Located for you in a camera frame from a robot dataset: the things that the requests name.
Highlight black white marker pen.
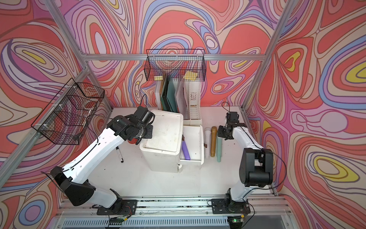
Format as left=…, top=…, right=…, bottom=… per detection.
left=116, top=147, right=124, bottom=163

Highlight gold microphone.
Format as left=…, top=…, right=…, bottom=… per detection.
left=210, top=126, right=217, bottom=157

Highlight white microphone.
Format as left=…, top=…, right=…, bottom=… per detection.
left=204, top=127, right=211, bottom=159

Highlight green folders in organizer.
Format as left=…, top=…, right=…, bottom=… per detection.
left=160, top=75, right=178, bottom=113

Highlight white plastic file organizer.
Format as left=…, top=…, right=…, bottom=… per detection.
left=155, top=80, right=202, bottom=126

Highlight black wire basket on left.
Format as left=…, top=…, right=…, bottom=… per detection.
left=31, top=79, right=105, bottom=145

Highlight yellow sticky note pad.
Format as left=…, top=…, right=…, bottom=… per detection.
left=183, top=71, right=198, bottom=81

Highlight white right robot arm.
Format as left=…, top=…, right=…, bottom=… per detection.
left=210, top=124, right=274, bottom=215

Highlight black wire basket at back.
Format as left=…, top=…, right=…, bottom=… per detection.
left=144, top=48, right=207, bottom=82

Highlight white drawer cabinet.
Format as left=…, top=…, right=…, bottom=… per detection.
left=139, top=109, right=184, bottom=173

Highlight purple microphone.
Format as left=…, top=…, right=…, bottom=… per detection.
left=182, top=140, right=191, bottom=160

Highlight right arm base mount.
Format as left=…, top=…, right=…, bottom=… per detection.
left=210, top=198, right=251, bottom=216

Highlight mint green microphone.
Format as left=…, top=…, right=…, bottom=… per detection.
left=216, top=137, right=222, bottom=163

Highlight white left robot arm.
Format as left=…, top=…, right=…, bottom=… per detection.
left=51, top=112, right=155, bottom=208

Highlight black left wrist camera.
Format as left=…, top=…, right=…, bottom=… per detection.
left=131, top=106, right=155, bottom=126

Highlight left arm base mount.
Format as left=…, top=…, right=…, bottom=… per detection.
left=97, top=189, right=138, bottom=217

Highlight small yellow sticky notes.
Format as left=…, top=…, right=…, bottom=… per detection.
left=154, top=75, right=164, bottom=81

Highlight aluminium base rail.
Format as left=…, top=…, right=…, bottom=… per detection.
left=48, top=194, right=299, bottom=229

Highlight black wire basket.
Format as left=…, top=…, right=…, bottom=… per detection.
left=144, top=48, right=207, bottom=82
left=31, top=79, right=105, bottom=145

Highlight white pull-out drawer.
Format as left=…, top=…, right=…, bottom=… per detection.
left=179, top=126, right=205, bottom=167

